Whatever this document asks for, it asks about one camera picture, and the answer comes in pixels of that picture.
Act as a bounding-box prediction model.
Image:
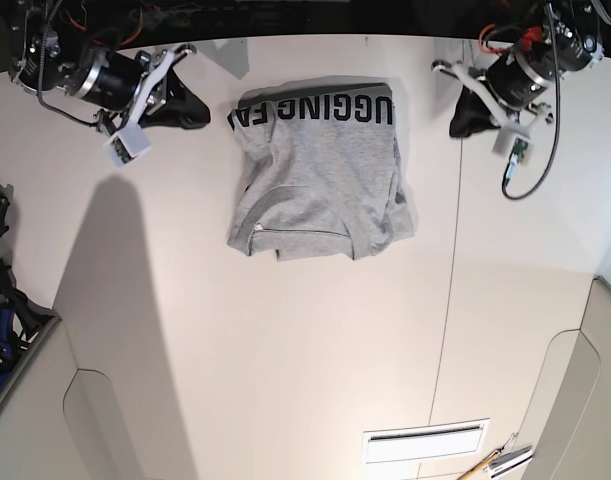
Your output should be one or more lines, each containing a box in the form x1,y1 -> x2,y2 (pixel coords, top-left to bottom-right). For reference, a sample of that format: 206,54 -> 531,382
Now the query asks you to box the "blue black equipment pile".
0,259 -> 56,393

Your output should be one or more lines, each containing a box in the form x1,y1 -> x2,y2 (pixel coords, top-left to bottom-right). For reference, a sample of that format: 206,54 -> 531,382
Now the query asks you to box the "white vent grille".
362,419 -> 490,465

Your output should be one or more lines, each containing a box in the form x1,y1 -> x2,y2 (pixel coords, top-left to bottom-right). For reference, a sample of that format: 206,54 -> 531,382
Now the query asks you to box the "wooden stick tool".
458,432 -> 518,480

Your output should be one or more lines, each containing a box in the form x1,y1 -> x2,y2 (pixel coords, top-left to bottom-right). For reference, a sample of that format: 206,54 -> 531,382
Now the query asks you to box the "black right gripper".
64,47 -> 211,130

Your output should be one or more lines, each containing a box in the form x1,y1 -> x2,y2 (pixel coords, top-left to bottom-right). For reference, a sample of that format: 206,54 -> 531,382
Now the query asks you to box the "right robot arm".
7,1 -> 211,136

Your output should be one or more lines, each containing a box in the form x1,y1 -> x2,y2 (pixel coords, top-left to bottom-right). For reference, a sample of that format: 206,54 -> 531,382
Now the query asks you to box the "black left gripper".
449,21 -> 603,139

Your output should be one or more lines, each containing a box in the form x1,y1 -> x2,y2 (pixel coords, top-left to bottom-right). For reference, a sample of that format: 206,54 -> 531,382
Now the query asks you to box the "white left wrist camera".
431,59 -> 554,166

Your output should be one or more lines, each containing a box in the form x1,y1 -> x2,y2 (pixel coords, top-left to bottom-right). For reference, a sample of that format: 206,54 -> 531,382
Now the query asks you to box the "grey T-shirt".
227,82 -> 414,260

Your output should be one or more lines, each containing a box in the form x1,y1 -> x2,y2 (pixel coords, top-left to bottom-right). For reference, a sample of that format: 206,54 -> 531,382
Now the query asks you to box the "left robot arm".
466,1 -> 611,120

